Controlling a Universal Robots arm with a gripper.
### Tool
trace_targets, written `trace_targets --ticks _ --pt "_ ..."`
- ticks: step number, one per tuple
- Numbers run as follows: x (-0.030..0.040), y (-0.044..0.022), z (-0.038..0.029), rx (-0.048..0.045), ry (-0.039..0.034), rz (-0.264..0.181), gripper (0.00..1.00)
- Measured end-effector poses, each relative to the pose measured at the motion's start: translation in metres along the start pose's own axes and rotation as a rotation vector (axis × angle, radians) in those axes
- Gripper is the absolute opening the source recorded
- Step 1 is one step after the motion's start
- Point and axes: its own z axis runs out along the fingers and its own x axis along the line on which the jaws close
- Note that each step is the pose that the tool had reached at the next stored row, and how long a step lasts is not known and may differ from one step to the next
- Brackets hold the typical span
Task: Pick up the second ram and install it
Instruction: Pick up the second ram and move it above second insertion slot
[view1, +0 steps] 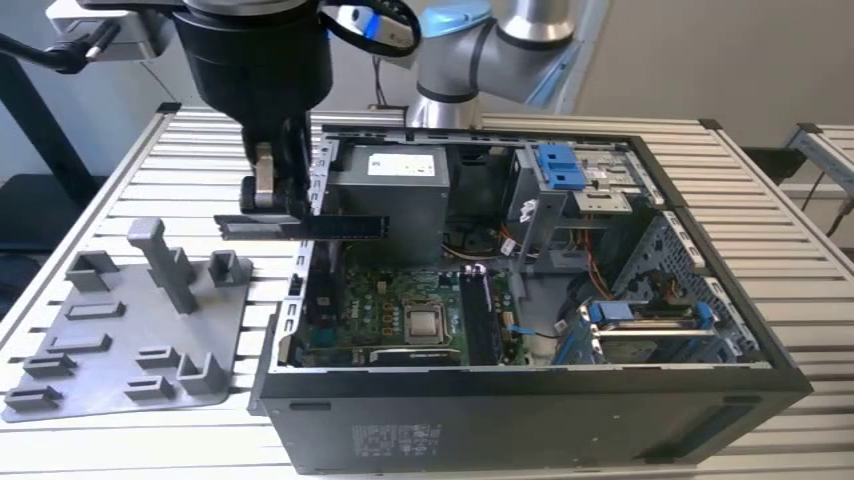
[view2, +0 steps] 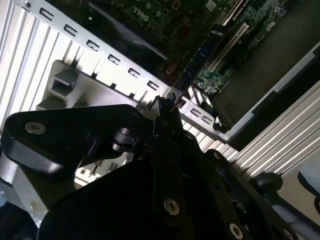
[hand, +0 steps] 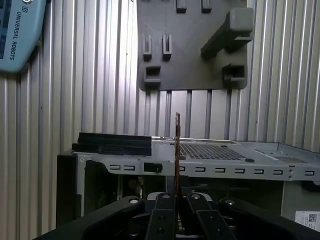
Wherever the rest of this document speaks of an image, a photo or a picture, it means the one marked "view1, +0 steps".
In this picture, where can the dark RAM stick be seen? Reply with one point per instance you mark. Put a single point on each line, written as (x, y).
(347, 227)

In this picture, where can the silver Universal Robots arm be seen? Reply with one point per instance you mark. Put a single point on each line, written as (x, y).
(460, 60)

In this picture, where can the grey power supply unit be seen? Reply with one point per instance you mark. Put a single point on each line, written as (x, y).
(400, 195)

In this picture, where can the black low furniture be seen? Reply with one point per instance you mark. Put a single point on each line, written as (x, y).
(40, 215)

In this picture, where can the blue drive bay latch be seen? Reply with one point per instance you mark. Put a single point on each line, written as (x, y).
(556, 165)

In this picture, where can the white plastic connector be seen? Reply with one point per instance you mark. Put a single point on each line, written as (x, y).
(527, 210)

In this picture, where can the green motherboard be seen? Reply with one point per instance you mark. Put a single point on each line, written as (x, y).
(374, 300)

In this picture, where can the grey metal drive cage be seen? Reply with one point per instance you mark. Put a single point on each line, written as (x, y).
(543, 220)

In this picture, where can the grey plastic parts rack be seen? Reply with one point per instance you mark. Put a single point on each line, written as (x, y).
(167, 330)

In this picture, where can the silver topped CPU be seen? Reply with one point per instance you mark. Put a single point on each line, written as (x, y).
(424, 324)

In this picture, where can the black graphics card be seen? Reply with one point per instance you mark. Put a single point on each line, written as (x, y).
(414, 356)

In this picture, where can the hard disk in blue carrier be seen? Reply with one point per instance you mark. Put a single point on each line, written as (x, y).
(614, 312)

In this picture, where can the black open PC case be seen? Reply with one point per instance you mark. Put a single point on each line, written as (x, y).
(467, 425)

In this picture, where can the silver slatted side table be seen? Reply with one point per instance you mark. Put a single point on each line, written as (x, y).
(827, 150)

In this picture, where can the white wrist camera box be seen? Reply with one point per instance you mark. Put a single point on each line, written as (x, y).
(133, 35)

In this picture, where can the black slanted stand post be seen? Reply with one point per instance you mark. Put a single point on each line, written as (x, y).
(40, 120)

